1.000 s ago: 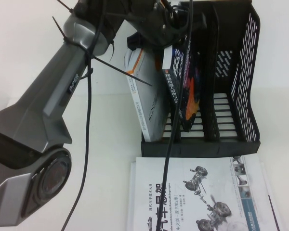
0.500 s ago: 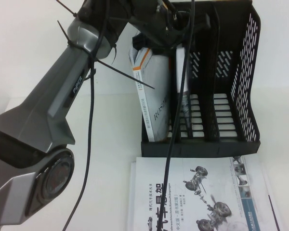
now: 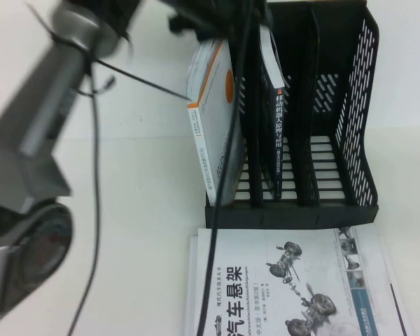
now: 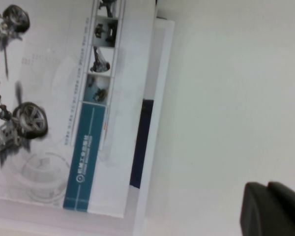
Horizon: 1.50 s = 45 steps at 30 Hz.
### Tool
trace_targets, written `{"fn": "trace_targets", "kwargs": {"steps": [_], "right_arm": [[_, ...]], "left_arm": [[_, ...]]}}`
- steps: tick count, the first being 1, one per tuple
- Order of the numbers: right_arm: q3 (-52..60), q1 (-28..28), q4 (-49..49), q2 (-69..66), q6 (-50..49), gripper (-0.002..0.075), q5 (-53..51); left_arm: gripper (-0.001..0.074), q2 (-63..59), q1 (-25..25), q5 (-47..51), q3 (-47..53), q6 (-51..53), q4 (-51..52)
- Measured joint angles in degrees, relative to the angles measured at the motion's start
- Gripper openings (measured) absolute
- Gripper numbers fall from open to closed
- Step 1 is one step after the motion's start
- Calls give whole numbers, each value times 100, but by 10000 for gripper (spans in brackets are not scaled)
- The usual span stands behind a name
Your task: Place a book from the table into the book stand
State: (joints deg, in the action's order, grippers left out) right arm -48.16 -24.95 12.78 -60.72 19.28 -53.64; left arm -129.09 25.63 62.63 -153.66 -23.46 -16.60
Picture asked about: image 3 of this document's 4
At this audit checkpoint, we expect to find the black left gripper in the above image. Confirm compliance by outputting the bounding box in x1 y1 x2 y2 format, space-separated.
167 0 272 36

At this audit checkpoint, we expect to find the dark blue robotics book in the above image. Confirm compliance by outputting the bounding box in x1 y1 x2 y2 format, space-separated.
258 26 293 203

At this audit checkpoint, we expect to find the white and orange book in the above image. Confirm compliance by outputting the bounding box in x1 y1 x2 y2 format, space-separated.
185 37 248 207

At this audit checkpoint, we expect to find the black plastic book stand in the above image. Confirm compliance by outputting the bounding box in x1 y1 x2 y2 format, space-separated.
201 0 381 228

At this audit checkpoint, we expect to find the white car suspension book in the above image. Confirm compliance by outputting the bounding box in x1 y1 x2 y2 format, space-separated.
195 225 403 336

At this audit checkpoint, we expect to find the black zip tie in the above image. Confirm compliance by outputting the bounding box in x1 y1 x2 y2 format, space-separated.
48 31 190 103

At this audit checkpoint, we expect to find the short black cable with plug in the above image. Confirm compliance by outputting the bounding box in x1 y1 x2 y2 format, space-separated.
78 78 116 97

